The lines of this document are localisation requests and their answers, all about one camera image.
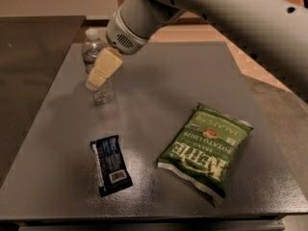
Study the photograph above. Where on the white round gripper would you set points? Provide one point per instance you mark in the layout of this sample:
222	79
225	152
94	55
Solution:
122	38

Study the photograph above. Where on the clear plastic water bottle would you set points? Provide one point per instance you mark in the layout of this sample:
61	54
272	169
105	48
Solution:
92	47

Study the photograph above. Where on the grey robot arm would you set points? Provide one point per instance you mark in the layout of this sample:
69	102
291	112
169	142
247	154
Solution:
274	32

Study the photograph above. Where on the dark blue rxbar wrapper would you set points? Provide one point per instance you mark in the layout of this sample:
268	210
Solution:
113	175

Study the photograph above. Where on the green jalapeno chips bag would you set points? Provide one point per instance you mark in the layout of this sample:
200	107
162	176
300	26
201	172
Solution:
204	149

